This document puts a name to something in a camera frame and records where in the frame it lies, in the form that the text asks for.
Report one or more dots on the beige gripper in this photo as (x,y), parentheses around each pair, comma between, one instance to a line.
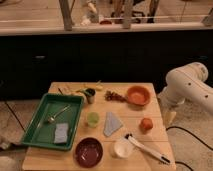
(169,117)

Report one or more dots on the red apple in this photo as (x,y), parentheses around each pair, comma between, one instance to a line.
(146,124)

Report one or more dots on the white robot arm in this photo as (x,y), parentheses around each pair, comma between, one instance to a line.
(186,82)

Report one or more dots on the white plastic cup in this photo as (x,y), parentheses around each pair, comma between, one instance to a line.
(123,148)

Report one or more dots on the green plastic cup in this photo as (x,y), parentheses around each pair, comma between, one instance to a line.
(92,119)

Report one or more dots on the dark metal cup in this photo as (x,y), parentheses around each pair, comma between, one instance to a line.
(90,95)

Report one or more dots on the orange bowl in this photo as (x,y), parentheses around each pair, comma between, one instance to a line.
(138,95)

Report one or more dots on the wooden table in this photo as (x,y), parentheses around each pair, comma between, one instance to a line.
(38,159)

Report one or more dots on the grey folded cloth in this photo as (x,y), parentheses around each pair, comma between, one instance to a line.
(112,124)

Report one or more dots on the yellow banana toy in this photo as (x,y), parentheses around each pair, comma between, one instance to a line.
(96,86)

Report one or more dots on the dark red bowl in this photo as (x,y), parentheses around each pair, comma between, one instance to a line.
(88,152)

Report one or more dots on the grey sponge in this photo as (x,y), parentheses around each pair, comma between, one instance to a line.
(61,133)

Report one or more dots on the metal spoon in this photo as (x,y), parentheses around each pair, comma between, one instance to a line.
(52,118)

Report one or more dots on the green plastic tray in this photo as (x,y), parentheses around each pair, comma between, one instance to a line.
(54,123)

